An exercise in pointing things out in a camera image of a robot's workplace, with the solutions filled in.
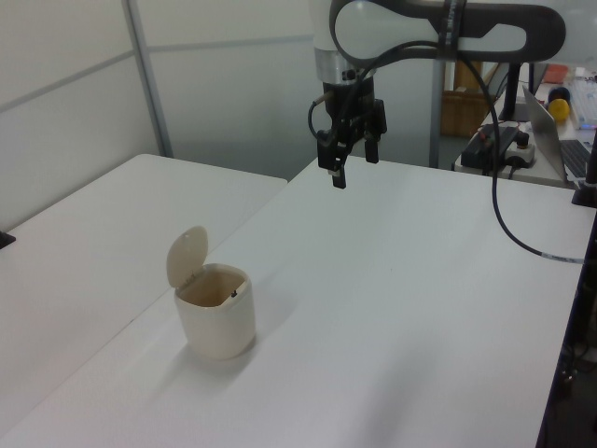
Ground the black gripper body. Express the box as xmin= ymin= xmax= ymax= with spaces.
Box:
xmin=323 ymin=77 xmax=378 ymax=137

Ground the small cream lidded bin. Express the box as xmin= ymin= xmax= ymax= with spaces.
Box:
xmin=166 ymin=225 xmax=257 ymax=361

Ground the grey metal pole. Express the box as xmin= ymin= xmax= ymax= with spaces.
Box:
xmin=428 ymin=59 xmax=445 ymax=170

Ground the brown wooden crate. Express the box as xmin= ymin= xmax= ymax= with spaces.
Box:
xmin=440 ymin=59 xmax=487 ymax=139

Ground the black power box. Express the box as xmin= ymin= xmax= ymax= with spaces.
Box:
xmin=465 ymin=122 xmax=522 ymax=170

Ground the black monitor stand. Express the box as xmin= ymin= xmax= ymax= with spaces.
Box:
xmin=497 ymin=62 xmax=530 ymax=121

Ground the white emergency stop button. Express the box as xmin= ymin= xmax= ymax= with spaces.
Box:
xmin=505 ymin=132 xmax=538 ymax=169

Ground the silver laptop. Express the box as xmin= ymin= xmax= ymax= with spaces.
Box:
xmin=521 ymin=83 xmax=594 ymax=186

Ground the yellow round object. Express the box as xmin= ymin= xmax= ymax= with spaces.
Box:
xmin=547 ymin=96 xmax=572 ymax=124

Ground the orange red container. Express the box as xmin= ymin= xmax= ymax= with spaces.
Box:
xmin=542 ymin=63 xmax=571 ymax=86

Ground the thin black gripper cable loop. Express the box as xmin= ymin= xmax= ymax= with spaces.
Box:
xmin=306 ymin=91 xmax=335 ymax=141

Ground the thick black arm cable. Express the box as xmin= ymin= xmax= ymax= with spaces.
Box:
xmin=336 ymin=40 xmax=587 ymax=265

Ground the black post with base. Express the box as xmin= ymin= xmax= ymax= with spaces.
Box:
xmin=571 ymin=124 xmax=597 ymax=209

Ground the black table edge frame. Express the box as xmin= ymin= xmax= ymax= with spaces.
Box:
xmin=534 ymin=228 xmax=597 ymax=448

